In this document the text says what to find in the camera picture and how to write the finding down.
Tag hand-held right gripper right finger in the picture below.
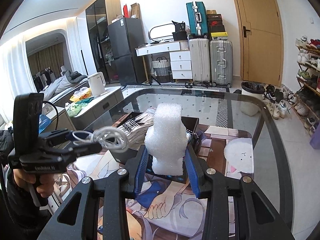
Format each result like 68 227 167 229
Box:
184 144 295 240

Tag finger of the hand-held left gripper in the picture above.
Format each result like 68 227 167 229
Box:
37 129 82 146
44 142 103 162

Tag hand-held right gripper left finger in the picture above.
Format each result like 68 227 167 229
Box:
44 144 150 240

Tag clear cable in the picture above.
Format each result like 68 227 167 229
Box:
72 126 130 155

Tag white foam block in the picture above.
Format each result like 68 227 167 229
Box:
144 103 190 176

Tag black storage tray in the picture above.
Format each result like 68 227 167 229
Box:
111 111 201 183

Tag person's left forearm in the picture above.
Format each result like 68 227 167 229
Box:
5 174 54 230

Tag person's left hand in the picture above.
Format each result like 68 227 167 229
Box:
12 169 55 200

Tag green plastic bag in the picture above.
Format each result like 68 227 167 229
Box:
65 101 87 118

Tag silver plastic bag black logo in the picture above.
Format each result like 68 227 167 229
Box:
117 114 157 151

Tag yellow plastic food bag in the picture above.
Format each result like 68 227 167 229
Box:
70 87 92 103

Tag white sheer curtain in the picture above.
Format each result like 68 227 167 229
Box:
0 34 38 122

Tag printed cartoon desk mat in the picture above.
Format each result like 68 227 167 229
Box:
50 125 255 240

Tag bed with grey jacket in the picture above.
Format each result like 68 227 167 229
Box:
43 71 90 103

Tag grey sideboard cabinet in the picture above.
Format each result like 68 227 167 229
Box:
54 86 124 131

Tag white electric kettle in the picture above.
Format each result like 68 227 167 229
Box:
87 72 106 97

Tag brown curtain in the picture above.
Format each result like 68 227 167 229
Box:
27 42 65 72

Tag white trash bin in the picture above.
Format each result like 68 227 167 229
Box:
241 81 266 116

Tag woven laundry basket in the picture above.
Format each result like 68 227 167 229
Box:
152 57 171 83

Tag tall dark glass cabinet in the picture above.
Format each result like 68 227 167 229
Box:
85 0 122 85

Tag black refrigerator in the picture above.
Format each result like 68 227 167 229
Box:
107 17 147 87

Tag white vanity dresser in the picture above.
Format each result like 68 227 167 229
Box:
135 41 193 81

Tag group of shoes on floor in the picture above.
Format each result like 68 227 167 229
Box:
264 84 298 120

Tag white suitcase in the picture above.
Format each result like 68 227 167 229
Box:
189 38 212 84

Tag silver suitcase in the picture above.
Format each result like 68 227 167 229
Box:
209 39 234 87

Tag oval vanity mirror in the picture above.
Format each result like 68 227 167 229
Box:
149 23 176 42

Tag wooden door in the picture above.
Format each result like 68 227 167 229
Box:
229 0 285 87

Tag wooden shoe rack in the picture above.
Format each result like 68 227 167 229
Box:
295 39 320 136

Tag brown cardboard box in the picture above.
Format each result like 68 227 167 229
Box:
130 3 141 19

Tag stack of shoe boxes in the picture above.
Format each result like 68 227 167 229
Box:
206 9 229 41

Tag teal suitcase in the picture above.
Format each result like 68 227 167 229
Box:
186 1 209 39

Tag rows of shoes on rack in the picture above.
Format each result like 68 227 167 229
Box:
295 36 320 135

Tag metal ball chain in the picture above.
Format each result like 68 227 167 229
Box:
186 129 201 141

